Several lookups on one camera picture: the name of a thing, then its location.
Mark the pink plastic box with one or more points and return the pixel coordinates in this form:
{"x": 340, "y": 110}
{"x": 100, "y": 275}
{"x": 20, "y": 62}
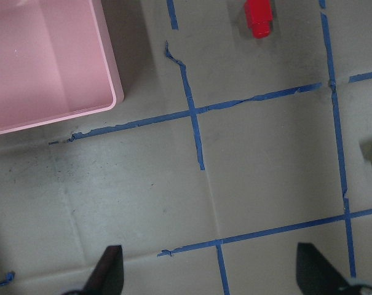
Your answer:
{"x": 56, "y": 63}

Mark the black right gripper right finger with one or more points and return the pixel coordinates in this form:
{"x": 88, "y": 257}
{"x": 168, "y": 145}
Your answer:
{"x": 315, "y": 274}

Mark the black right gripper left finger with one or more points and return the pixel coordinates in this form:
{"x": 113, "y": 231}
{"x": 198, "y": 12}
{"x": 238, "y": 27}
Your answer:
{"x": 108, "y": 274}

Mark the red toy block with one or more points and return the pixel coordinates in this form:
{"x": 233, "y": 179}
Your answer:
{"x": 259, "y": 17}

